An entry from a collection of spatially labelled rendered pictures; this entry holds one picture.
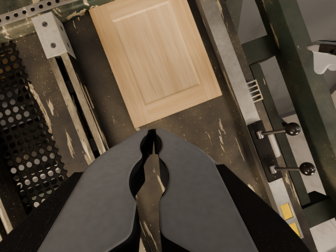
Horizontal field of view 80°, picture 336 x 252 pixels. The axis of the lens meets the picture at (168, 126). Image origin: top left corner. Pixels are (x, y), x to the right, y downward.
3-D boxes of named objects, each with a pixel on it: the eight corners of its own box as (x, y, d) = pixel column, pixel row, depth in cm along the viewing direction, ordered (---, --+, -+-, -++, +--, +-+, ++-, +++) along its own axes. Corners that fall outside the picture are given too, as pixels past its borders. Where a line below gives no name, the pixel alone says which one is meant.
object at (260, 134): (257, 127, 67) (300, 119, 56) (261, 138, 67) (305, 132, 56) (251, 131, 65) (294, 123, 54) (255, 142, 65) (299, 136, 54)
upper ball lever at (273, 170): (269, 161, 67) (315, 159, 56) (273, 171, 67) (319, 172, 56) (264, 165, 65) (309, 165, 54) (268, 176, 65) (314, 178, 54)
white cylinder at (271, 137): (277, 154, 71) (269, 132, 70) (282, 155, 68) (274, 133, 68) (269, 157, 71) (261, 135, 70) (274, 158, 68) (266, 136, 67)
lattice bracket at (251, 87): (251, 81, 70) (256, 79, 67) (258, 100, 70) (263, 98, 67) (241, 85, 70) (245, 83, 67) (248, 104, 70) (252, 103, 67)
